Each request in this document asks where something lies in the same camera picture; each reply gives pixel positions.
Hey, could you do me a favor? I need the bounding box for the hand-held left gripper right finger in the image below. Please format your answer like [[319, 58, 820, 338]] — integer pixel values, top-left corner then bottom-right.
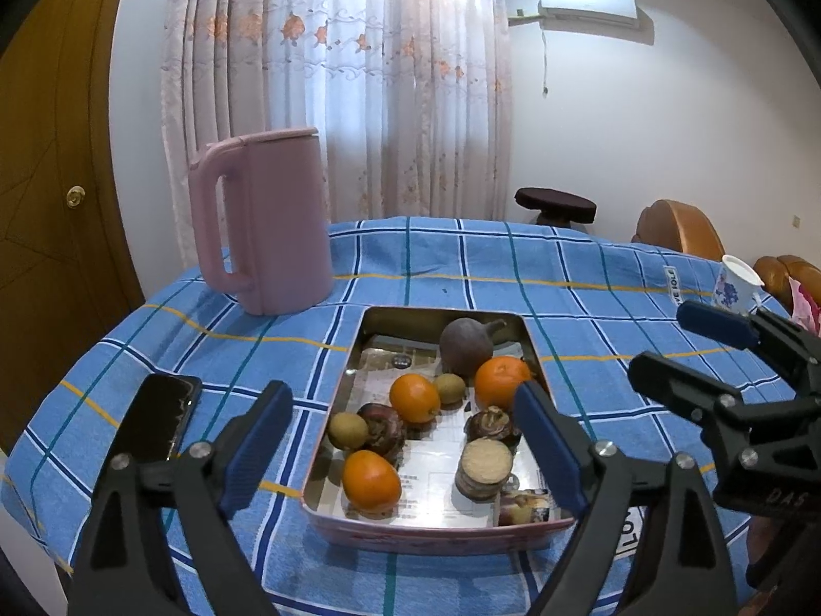
[[513, 380, 748, 616]]

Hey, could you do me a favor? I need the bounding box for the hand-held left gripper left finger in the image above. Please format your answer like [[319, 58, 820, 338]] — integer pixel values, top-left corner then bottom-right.
[[69, 380, 294, 616]]

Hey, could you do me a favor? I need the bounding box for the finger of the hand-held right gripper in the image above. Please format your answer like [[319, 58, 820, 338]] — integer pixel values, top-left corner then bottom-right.
[[676, 300, 821, 399], [629, 352, 821, 456]]

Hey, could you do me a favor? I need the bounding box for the brown water chestnut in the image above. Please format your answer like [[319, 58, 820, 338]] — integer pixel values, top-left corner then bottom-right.
[[465, 406, 522, 448]]

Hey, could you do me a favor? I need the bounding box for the large orange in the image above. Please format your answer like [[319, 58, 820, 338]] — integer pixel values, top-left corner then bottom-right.
[[475, 356, 535, 413]]

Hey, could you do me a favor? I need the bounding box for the yellowish kiwi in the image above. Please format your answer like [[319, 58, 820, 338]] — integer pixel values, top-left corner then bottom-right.
[[327, 412, 370, 452]]

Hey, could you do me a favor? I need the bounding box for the green-brown kiwi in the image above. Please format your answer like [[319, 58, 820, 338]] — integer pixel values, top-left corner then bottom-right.
[[432, 372, 467, 407]]

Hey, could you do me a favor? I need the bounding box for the purple beetroot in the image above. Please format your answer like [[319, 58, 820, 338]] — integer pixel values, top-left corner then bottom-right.
[[439, 317, 507, 377]]

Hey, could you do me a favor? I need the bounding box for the maroon water chestnut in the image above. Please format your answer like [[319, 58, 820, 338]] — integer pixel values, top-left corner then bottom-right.
[[357, 402, 408, 464]]

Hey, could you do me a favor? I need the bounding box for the small orange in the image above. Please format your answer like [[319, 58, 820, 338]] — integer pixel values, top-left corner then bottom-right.
[[341, 450, 402, 515], [389, 373, 442, 425]]

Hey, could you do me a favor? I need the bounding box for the pink metal tin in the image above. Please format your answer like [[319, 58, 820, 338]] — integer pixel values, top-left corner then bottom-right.
[[301, 306, 575, 557]]

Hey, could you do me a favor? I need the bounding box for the white cup with blue print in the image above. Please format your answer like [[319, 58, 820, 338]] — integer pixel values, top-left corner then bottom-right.
[[712, 255, 766, 312]]

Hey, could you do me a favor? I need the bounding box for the cut taro piece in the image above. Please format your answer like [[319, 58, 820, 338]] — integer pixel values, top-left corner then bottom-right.
[[455, 437, 514, 502]]

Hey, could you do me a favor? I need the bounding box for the pink patterned cloth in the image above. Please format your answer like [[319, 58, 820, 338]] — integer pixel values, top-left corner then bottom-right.
[[790, 277, 821, 335]]

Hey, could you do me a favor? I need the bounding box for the black smartphone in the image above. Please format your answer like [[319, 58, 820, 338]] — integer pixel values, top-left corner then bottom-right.
[[109, 374, 203, 463]]

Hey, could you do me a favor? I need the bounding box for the printed paper liner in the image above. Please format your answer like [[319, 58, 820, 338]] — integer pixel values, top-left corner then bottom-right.
[[340, 345, 556, 527]]

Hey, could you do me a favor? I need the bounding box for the dark round stool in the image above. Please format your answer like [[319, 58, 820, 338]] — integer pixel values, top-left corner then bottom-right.
[[514, 187, 597, 227]]

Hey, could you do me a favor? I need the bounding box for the pink plastic jug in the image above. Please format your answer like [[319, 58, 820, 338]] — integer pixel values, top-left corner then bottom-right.
[[188, 128, 333, 317]]

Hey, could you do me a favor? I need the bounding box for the wooden door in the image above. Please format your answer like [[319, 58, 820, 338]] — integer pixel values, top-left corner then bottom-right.
[[0, 0, 145, 456]]

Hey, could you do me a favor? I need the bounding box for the white air conditioner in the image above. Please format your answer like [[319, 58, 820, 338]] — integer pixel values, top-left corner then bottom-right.
[[537, 0, 639, 30]]

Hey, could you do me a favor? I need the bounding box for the sheer embroidered curtain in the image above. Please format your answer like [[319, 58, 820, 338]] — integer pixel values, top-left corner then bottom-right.
[[160, 0, 514, 271]]

